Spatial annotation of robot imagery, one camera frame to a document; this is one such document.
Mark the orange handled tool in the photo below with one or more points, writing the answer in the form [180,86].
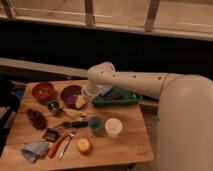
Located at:
[56,145]

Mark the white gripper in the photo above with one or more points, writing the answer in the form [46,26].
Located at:
[89,92]

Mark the dark chair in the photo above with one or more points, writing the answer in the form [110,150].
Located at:
[7,99]

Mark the metal spoon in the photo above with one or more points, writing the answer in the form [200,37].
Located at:
[71,136]

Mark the small metal cup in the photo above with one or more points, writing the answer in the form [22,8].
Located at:
[54,108]

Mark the grey sponge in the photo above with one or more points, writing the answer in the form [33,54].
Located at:
[105,90]

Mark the white cup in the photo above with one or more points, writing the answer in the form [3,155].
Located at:
[113,127]

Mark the brown pine cone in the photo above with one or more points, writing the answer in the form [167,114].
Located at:
[37,119]

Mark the dark object in bin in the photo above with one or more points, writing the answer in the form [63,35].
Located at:
[113,96]

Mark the green plastic bin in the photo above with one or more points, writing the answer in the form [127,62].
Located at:
[128,98]

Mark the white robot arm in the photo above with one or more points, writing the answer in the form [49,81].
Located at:
[185,129]

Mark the small dark tray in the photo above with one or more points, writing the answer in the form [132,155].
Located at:
[51,135]

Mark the blue cup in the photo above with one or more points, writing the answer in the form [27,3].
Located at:
[96,125]

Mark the orange apple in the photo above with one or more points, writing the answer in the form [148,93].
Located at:
[84,146]

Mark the purple bowl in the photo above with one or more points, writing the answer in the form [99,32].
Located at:
[69,95]

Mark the red bowl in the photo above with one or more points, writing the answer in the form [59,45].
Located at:
[43,92]

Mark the grey folded cloth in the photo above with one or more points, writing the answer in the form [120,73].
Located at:
[32,151]

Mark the yellow banana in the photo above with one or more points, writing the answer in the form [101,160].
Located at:
[74,113]

